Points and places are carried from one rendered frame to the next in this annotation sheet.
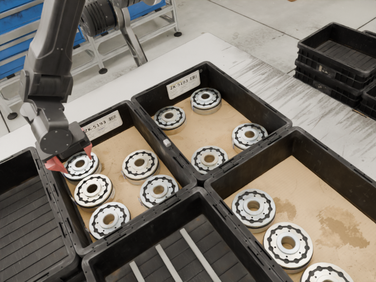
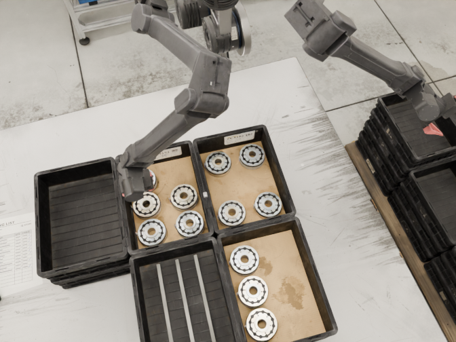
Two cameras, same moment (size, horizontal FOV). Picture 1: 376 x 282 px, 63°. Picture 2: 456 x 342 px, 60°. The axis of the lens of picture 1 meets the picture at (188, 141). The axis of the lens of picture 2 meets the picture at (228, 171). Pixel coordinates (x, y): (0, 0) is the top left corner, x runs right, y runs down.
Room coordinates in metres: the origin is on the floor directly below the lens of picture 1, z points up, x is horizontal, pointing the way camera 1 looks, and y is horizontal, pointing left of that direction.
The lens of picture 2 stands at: (-0.01, -0.13, 2.24)
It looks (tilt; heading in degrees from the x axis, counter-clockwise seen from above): 63 degrees down; 10
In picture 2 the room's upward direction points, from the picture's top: straight up
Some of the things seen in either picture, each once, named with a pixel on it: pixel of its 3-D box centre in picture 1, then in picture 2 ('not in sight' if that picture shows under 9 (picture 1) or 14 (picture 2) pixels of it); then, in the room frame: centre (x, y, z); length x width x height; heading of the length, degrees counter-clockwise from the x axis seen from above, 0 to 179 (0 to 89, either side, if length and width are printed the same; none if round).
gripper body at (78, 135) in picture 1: (55, 134); (133, 178); (0.50, 0.28, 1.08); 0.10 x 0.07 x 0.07; 114
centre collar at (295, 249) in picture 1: (287, 243); (253, 290); (0.26, -0.17, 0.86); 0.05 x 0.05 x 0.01
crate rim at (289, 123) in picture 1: (205, 112); (241, 176); (0.65, -0.06, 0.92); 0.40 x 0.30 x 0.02; 24
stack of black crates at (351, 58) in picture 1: (337, 80); (404, 142); (1.29, -0.89, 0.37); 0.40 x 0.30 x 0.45; 28
